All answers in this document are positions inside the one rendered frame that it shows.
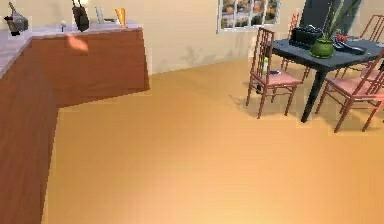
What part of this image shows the red wooden chair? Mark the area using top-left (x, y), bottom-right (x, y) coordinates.
top-left (245, 26), bottom-right (312, 120)
top-left (314, 49), bottom-right (384, 134)
top-left (334, 14), bottom-right (384, 79)
top-left (279, 12), bottom-right (301, 72)

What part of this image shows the white framed window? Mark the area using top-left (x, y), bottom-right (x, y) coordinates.
top-left (216, 0), bottom-right (282, 35)

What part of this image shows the orange vase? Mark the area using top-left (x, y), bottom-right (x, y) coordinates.
top-left (114, 7), bottom-right (128, 29)

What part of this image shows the brown wooden kitchen counter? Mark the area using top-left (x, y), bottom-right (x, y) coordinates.
top-left (0, 20), bottom-right (151, 224)

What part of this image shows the white bottle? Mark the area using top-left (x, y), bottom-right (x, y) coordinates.
top-left (94, 6), bottom-right (105, 25)

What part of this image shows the black box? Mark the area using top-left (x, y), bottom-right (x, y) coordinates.
top-left (288, 25), bottom-right (324, 50)

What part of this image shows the green potted house plant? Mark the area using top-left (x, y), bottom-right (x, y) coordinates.
top-left (309, 0), bottom-right (363, 60)

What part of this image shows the dark grey dining table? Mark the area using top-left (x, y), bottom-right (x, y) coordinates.
top-left (267, 37), bottom-right (384, 124)

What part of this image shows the black remote control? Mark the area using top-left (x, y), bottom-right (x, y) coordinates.
top-left (335, 40), bottom-right (367, 56)

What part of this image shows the grey sink faucet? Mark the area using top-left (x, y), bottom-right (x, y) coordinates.
top-left (3, 1), bottom-right (30, 37)

